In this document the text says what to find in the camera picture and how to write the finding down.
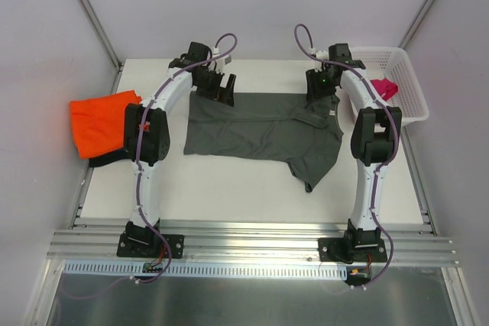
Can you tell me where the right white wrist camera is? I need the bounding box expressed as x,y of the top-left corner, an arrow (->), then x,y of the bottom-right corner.
308,47 -> 329,72

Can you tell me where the aluminium frame post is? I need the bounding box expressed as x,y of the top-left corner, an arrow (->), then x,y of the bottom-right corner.
398,0 -> 437,50
77,0 -> 122,71

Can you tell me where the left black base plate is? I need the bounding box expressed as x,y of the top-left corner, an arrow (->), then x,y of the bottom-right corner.
116,233 -> 185,259

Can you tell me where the left aluminium frame post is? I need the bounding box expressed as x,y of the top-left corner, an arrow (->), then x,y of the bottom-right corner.
77,0 -> 122,71

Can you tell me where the magenta t shirt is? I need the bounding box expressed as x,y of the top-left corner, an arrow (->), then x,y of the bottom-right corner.
371,78 -> 399,101

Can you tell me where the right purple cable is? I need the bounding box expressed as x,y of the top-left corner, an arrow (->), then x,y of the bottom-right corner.
293,23 -> 394,291

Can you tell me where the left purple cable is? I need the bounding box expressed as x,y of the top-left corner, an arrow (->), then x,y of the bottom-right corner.
57,33 -> 240,300

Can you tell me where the purple cable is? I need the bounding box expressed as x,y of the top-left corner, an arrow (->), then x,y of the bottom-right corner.
57,33 -> 240,300
293,23 -> 394,291

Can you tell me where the aluminium mounting rail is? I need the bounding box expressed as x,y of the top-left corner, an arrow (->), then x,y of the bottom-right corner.
47,218 -> 461,267

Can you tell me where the orange folded t shirt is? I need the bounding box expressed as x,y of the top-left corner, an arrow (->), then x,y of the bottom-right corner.
69,90 -> 142,160

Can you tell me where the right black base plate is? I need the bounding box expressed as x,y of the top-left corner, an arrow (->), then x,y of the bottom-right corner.
318,237 -> 387,264

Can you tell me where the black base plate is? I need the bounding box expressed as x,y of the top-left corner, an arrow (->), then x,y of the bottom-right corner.
318,237 -> 387,264
116,233 -> 185,259

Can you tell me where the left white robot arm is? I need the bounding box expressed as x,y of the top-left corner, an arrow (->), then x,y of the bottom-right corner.
123,33 -> 237,256

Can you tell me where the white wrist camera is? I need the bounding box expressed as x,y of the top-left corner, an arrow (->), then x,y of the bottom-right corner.
308,47 -> 329,72
209,47 -> 232,74

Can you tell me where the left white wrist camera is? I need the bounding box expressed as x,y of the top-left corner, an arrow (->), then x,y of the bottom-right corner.
209,47 -> 232,74

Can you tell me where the black folded t shirt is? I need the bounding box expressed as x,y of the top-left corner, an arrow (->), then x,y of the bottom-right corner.
89,148 -> 129,168

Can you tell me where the grey t shirt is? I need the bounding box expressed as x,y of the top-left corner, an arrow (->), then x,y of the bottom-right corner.
184,93 -> 343,192

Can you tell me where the white slotted cable duct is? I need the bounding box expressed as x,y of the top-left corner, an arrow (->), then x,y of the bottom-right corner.
63,260 -> 347,281

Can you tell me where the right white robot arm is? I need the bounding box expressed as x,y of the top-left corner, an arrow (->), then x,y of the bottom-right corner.
306,44 -> 402,261

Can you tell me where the right aluminium frame post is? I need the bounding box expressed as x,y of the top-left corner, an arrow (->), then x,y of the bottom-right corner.
398,0 -> 437,50

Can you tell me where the white plastic basket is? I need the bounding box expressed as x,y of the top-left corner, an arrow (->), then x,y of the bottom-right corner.
351,47 -> 429,126

